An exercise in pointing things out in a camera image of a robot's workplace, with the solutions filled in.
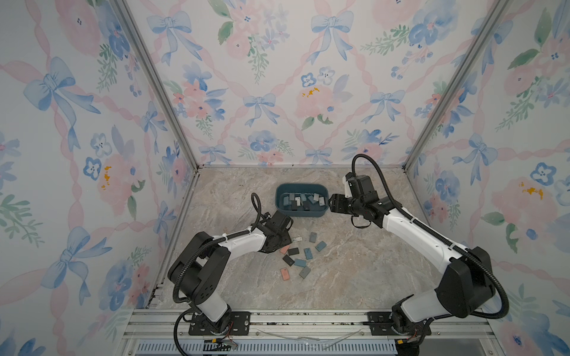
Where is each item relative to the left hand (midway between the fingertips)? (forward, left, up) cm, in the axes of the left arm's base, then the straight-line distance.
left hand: (286, 239), depth 92 cm
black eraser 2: (+18, -9, -1) cm, 20 cm away
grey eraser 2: (+2, -11, -2) cm, 12 cm away
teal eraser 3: (+22, -11, 0) cm, 25 cm away
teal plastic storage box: (+26, +2, 0) cm, 27 cm away
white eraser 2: (+19, -16, +2) cm, 25 cm away
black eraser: (+18, -3, 0) cm, 18 cm away
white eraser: (+20, -5, +1) cm, 21 cm away
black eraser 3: (-4, -3, -2) cm, 5 cm away
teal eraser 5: (-9, -5, -3) cm, 11 cm away
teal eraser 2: (+22, -8, +1) cm, 23 cm away
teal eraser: (+19, +1, +1) cm, 19 cm away
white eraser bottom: (+23, -14, 0) cm, 27 cm away
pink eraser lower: (-4, +1, -1) cm, 5 cm away
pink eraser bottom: (-14, 0, -1) cm, 14 cm away
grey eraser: (+22, -2, 0) cm, 23 cm away
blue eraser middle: (-5, -9, -2) cm, 10 cm away
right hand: (+9, -19, +16) cm, 26 cm away
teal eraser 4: (-2, -14, -2) cm, 15 cm away
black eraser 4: (-8, -1, -1) cm, 9 cm away
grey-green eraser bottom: (-13, -7, -2) cm, 15 cm away
